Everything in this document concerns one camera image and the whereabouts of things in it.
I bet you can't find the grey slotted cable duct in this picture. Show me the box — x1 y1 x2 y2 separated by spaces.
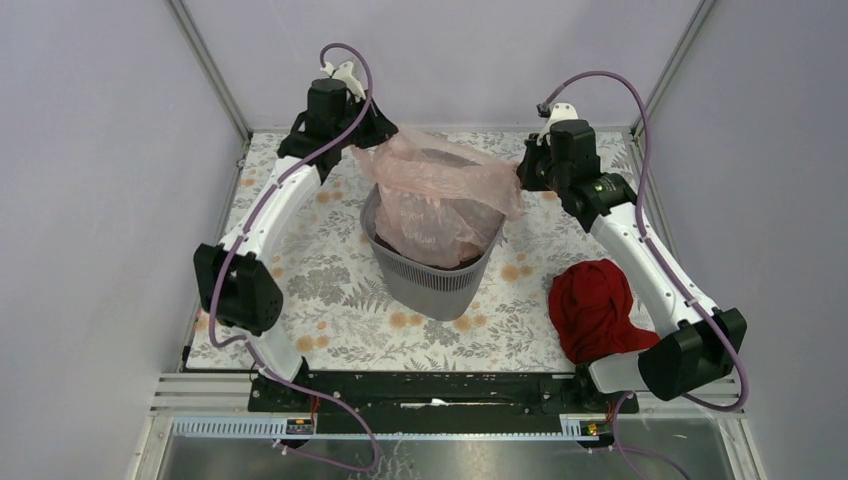
172 415 599 442

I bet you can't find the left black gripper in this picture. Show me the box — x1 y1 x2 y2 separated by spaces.
333 89 398 149

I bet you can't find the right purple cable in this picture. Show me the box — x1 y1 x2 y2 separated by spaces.
537 70 751 480

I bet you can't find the pink plastic trash bag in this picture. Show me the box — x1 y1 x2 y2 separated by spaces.
351 127 524 269

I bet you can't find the grey plastic trash bin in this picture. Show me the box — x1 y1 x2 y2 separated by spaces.
360 187 503 321

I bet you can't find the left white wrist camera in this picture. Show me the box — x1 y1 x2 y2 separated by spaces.
321 60 366 100

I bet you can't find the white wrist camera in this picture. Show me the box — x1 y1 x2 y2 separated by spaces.
536 102 580 146
321 60 366 100

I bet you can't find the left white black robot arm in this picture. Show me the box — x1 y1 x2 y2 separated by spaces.
193 78 398 411

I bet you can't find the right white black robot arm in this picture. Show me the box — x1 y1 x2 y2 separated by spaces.
517 119 747 412

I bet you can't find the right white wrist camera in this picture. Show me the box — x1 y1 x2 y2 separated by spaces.
536 102 580 146

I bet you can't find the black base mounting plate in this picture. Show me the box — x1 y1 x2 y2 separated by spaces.
248 370 621 432

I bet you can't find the red cloth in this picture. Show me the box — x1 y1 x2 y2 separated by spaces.
548 259 660 365

